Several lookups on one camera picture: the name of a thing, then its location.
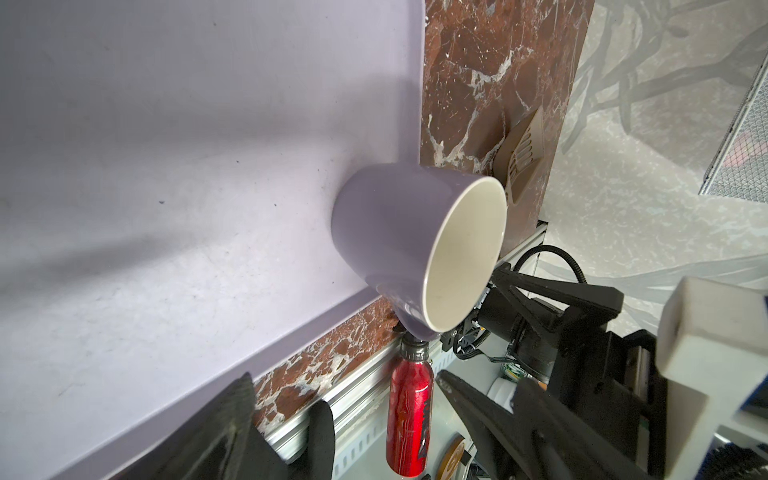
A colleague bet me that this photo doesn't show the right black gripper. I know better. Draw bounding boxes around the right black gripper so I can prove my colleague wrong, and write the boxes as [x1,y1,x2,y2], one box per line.
[440,263,667,480]

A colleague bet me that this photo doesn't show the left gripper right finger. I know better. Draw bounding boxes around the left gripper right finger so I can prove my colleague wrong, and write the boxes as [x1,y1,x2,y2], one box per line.
[436,370,649,479]

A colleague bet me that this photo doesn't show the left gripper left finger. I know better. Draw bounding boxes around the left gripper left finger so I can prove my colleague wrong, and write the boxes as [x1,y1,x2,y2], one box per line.
[115,373,288,479]

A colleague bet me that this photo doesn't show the white mug lavender handle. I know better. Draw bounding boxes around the white mug lavender handle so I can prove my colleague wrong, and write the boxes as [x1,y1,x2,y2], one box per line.
[331,164,507,340]

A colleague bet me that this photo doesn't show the red spray bottle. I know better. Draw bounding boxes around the red spray bottle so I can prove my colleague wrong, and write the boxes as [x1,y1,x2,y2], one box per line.
[386,333,435,478]

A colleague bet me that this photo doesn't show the pink object in basket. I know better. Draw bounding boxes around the pink object in basket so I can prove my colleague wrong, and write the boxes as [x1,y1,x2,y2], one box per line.
[724,131,767,168]

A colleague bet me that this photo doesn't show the lavender plastic tray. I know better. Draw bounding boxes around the lavender plastic tray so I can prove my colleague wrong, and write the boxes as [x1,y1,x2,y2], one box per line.
[1,1,426,479]

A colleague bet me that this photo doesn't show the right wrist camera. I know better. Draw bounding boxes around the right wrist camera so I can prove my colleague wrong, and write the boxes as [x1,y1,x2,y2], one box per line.
[655,277,767,479]

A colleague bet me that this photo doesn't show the white wire mesh basket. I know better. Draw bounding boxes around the white wire mesh basket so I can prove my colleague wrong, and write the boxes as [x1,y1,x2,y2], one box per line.
[699,59,767,204]

